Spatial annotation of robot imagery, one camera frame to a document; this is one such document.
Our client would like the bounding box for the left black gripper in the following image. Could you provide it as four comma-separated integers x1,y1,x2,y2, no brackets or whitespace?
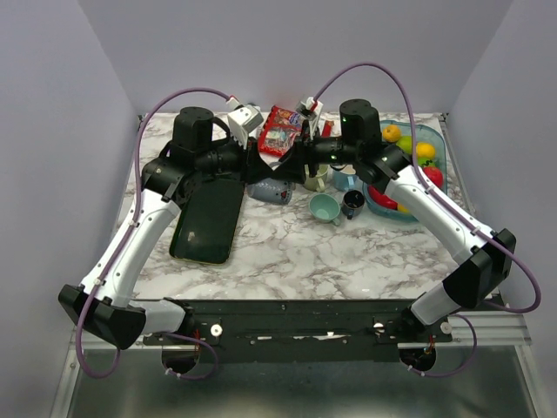
196,128,273,187

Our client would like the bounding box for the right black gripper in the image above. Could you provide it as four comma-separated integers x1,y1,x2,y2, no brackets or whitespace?
270,120,359,185

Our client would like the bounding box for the grey blue mug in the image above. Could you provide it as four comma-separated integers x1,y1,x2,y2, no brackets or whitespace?
247,179,296,206

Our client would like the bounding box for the light green mug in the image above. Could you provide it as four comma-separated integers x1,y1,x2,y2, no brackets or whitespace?
303,165,329,192

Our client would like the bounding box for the green teal mug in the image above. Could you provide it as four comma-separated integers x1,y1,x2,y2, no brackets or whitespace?
309,193,341,226

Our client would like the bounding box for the light blue mug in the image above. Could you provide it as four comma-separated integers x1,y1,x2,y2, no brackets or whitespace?
332,165,359,192

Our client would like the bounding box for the dark blue mug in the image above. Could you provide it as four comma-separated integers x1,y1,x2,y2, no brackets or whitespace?
341,190,366,220

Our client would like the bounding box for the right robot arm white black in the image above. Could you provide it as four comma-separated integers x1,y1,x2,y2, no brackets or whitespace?
275,98,516,341

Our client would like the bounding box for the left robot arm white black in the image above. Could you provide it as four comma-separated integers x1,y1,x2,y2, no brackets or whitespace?
58,104,264,350

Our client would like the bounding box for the red snack bag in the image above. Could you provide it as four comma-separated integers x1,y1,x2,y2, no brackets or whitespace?
258,105,334,157

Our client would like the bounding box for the dark green tray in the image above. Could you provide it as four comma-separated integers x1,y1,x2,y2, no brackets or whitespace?
169,179,245,265

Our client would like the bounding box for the red dragon fruit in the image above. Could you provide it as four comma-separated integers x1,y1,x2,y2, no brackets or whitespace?
367,185,398,211

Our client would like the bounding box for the teal plastic fruit bowl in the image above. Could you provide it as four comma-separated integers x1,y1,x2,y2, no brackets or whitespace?
362,119,448,223

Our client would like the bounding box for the green lime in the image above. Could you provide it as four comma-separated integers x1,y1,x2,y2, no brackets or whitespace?
396,136,414,155

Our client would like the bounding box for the yellow lemon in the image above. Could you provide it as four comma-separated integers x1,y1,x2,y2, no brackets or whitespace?
397,204,410,214

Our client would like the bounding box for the yellow orange fruit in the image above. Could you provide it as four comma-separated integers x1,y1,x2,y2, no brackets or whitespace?
415,142,436,159

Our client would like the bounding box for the green apple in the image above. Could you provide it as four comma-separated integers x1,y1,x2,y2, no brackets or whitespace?
418,157,437,168

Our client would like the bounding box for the red apple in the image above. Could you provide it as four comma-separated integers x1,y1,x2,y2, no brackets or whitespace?
423,166,444,188

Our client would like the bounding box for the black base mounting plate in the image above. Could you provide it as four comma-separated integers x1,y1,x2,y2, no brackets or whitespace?
143,298,453,364

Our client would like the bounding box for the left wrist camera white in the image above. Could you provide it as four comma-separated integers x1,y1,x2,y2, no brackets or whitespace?
226,96,264,150

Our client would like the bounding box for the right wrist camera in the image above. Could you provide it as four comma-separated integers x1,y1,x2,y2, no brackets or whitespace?
296,97,323,137

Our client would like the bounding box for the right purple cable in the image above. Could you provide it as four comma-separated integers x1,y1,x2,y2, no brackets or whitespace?
313,63,543,378

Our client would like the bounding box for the purple cable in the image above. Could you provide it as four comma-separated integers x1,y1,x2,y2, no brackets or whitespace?
313,63,543,378
75,88,219,381

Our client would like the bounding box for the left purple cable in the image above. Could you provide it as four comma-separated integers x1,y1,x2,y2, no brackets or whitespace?
75,88,219,381

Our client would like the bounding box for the aluminium rail frame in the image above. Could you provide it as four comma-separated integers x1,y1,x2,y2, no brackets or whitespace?
51,307,542,417

